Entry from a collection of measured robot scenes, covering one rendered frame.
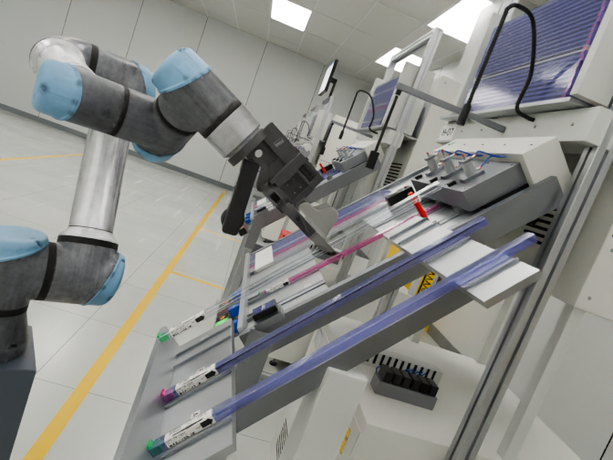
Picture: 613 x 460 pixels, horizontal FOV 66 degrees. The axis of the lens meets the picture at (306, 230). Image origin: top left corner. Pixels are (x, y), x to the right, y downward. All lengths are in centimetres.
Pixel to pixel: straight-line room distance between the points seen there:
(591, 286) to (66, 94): 103
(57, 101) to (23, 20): 1012
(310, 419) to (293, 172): 35
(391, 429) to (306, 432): 43
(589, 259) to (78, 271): 104
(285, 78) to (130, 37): 301
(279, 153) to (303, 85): 912
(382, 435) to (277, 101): 893
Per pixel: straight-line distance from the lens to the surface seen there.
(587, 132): 106
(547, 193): 107
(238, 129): 68
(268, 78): 978
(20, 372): 105
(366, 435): 110
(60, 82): 72
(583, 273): 117
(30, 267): 99
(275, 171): 71
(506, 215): 103
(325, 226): 72
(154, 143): 76
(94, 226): 104
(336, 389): 68
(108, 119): 73
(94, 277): 102
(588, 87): 108
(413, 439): 114
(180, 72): 68
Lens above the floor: 109
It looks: 8 degrees down
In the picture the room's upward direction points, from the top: 21 degrees clockwise
